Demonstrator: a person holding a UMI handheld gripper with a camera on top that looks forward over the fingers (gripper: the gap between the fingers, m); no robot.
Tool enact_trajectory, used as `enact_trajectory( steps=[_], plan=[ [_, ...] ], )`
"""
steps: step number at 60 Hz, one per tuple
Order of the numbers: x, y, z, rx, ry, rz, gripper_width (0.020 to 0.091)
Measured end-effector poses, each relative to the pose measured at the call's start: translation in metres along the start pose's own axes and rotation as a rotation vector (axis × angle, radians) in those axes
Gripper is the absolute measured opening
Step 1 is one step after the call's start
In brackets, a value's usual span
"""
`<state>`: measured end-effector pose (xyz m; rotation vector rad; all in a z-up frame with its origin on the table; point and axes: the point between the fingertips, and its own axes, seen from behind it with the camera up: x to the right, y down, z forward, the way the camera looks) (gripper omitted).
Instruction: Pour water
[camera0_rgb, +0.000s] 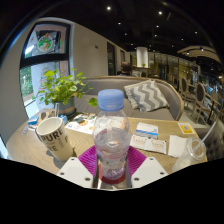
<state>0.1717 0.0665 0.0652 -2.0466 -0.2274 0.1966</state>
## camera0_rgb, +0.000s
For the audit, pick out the yellow square card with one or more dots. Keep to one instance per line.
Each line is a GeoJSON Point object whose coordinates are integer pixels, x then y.
{"type": "Point", "coordinates": [186, 128]}

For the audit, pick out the grey white chevron pillow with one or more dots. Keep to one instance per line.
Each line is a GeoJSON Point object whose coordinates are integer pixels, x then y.
{"type": "Point", "coordinates": [146, 95]}

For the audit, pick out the group of dining chairs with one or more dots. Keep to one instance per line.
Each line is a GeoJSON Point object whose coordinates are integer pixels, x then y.
{"type": "Point", "coordinates": [200, 96]}

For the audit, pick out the small blue white box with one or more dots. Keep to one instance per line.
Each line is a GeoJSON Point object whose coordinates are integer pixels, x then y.
{"type": "Point", "coordinates": [146, 130]}

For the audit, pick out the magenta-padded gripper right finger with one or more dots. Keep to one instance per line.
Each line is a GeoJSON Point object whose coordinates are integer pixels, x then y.
{"type": "Point", "coordinates": [148, 170]}

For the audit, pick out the green potted plant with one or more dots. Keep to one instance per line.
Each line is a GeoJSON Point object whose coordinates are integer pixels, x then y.
{"type": "Point", "coordinates": [61, 88]}

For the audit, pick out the grey curved sofa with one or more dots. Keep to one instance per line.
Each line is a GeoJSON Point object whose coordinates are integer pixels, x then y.
{"type": "Point", "coordinates": [110, 85]}

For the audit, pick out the small brown sign stand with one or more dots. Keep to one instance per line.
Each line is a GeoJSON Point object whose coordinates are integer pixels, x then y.
{"type": "Point", "coordinates": [44, 116]}

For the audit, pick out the blue white flat packet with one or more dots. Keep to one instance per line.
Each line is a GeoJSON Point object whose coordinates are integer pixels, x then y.
{"type": "Point", "coordinates": [32, 120]}

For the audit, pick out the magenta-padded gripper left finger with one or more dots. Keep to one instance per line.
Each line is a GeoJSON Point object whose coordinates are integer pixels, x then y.
{"type": "Point", "coordinates": [75, 171]}

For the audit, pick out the white paper napkin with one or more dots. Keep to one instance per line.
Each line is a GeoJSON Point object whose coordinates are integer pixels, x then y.
{"type": "Point", "coordinates": [177, 146]}

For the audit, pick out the clear plastic cup with straw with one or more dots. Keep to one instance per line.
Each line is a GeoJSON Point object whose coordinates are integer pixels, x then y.
{"type": "Point", "coordinates": [190, 156]}

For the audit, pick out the clear blue-capped water bottle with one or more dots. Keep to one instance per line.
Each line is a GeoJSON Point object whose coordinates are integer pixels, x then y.
{"type": "Point", "coordinates": [111, 136]}

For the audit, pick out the dark framed decorated window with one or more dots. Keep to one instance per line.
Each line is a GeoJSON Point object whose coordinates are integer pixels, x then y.
{"type": "Point", "coordinates": [43, 60]}

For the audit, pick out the white round pillar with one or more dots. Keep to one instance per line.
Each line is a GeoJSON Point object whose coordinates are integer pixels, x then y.
{"type": "Point", "coordinates": [142, 56]}

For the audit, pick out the group of ceiling lights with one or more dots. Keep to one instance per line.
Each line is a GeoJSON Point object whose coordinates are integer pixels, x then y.
{"type": "Point", "coordinates": [108, 8]}

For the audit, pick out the white mug with dark lettering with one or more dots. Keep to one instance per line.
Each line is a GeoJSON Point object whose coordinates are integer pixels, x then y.
{"type": "Point", "coordinates": [55, 140]}

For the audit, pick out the person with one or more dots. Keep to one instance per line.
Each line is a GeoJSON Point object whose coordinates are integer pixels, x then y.
{"type": "Point", "coordinates": [125, 68]}

